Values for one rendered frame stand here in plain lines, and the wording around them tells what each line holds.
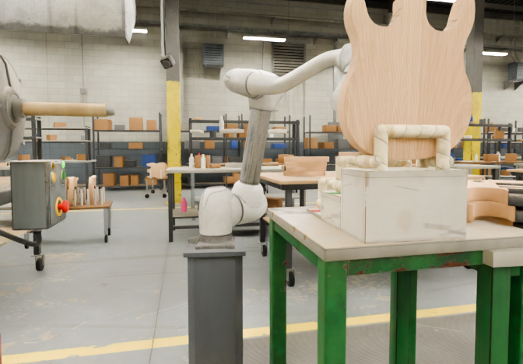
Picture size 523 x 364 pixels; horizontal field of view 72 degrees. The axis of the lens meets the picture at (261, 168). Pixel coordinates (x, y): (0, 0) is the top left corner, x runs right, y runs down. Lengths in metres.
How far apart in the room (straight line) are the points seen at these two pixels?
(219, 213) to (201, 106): 10.47
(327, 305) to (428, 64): 0.63
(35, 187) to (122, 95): 11.05
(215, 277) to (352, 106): 1.06
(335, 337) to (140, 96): 11.51
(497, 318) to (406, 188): 0.45
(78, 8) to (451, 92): 0.87
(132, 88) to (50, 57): 2.45
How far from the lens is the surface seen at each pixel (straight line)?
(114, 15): 0.85
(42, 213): 1.23
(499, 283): 1.16
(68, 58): 12.71
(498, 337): 1.21
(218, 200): 1.66
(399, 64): 0.97
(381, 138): 0.90
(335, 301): 0.90
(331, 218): 1.08
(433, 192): 0.96
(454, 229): 1.01
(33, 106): 1.00
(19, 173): 1.23
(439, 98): 1.02
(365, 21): 0.95
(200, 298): 1.72
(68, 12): 0.87
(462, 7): 1.09
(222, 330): 1.78
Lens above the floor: 1.15
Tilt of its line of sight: 3 degrees down
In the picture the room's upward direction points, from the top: straight up
